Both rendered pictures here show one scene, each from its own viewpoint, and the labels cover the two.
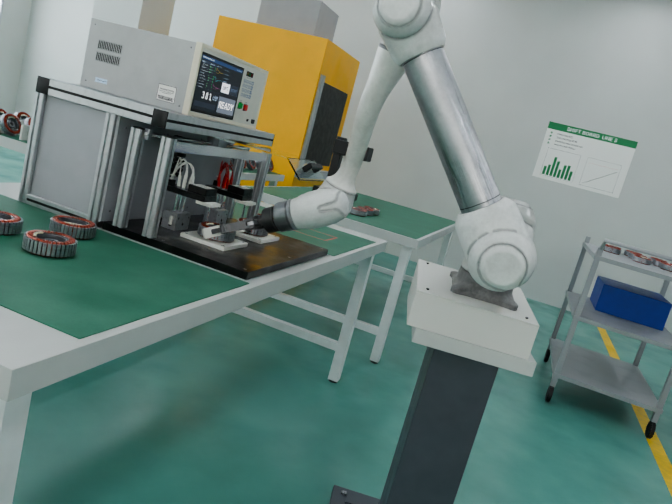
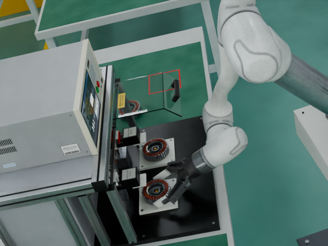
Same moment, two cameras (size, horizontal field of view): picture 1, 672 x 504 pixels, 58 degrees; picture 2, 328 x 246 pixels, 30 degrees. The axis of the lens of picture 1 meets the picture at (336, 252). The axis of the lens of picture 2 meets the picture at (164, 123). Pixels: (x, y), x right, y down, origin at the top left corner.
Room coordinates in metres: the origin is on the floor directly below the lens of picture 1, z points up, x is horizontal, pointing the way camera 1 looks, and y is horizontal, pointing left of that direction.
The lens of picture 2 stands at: (0.08, 0.45, 2.44)
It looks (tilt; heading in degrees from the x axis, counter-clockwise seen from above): 38 degrees down; 354
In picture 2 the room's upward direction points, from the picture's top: 18 degrees counter-clockwise
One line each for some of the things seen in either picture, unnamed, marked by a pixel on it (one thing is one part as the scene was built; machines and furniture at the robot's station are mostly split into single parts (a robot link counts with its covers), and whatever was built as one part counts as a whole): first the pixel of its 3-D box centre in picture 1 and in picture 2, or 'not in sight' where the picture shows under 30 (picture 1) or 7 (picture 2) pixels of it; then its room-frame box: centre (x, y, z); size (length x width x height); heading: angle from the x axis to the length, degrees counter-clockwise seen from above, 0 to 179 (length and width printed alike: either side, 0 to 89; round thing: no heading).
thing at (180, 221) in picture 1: (176, 219); (120, 199); (1.82, 0.50, 0.80); 0.08 x 0.05 x 0.06; 164
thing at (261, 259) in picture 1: (228, 240); (154, 177); (1.90, 0.34, 0.76); 0.64 x 0.47 x 0.02; 164
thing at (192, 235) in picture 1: (214, 239); (158, 195); (1.78, 0.36, 0.78); 0.15 x 0.15 x 0.01; 74
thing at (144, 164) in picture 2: (250, 234); (156, 153); (2.01, 0.30, 0.78); 0.15 x 0.15 x 0.01; 74
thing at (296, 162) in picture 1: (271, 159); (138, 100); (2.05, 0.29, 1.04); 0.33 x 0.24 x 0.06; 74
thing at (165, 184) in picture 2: (216, 231); (156, 192); (1.77, 0.36, 0.80); 0.11 x 0.11 x 0.04
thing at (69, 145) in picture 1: (68, 159); (40, 233); (1.69, 0.81, 0.91); 0.28 x 0.03 x 0.32; 74
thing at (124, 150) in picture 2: (215, 216); (122, 157); (2.05, 0.43, 0.80); 0.08 x 0.05 x 0.06; 164
